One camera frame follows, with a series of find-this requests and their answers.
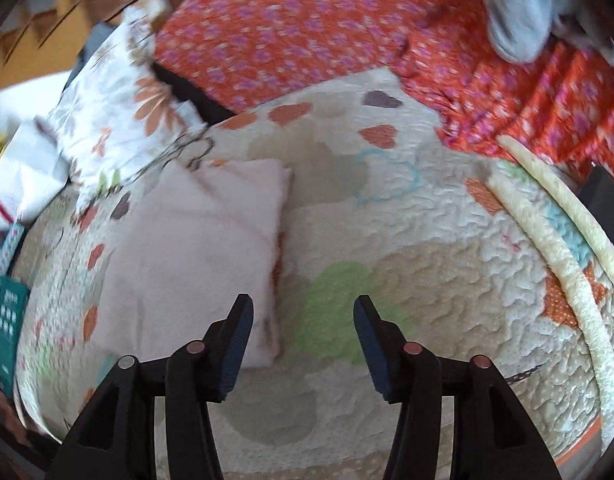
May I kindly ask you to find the white sweater with tree print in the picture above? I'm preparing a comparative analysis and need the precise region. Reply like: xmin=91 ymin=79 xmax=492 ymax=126
xmin=91 ymin=158 xmax=294 ymax=370

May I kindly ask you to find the quilted patchwork bed cover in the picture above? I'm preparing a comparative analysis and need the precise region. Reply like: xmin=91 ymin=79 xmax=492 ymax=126
xmin=14 ymin=67 xmax=614 ymax=480

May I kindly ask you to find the wooden staircase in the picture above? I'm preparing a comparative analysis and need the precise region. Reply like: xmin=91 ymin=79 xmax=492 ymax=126
xmin=0 ymin=0 xmax=208 ymax=98

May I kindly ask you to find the white paper bag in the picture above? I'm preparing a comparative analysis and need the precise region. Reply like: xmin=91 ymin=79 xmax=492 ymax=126
xmin=0 ymin=72 xmax=78 ymax=233

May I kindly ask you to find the light blue patterned box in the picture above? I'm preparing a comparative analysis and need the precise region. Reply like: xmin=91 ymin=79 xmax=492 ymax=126
xmin=0 ymin=222 xmax=28 ymax=277

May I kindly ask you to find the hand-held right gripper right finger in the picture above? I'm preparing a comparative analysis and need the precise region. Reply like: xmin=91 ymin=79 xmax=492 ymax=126
xmin=353 ymin=295 xmax=564 ymax=480

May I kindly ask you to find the grey cloth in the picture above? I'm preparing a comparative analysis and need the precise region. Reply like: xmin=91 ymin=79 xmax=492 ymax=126
xmin=469 ymin=0 xmax=614 ymax=66

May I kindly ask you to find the teal cardboard box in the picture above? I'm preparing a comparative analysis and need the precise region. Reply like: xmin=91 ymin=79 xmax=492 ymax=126
xmin=0 ymin=272 xmax=32 ymax=396

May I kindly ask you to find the white floral pillow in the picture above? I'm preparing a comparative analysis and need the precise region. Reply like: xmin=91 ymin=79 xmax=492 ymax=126
xmin=47 ymin=7 xmax=210 ymax=186

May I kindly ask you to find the orange floral blanket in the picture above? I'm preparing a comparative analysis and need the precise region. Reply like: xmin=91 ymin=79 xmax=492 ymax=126
xmin=152 ymin=0 xmax=614 ymax=168

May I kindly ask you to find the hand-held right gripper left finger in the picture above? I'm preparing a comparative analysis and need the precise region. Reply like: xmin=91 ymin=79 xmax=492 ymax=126
xmin=46 ymin=294 xmax=255 ymax=480

